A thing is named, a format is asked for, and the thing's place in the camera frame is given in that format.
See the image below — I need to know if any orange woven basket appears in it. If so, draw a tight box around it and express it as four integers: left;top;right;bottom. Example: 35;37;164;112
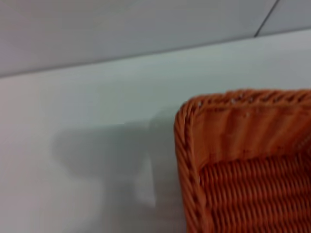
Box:
173;89;311;233

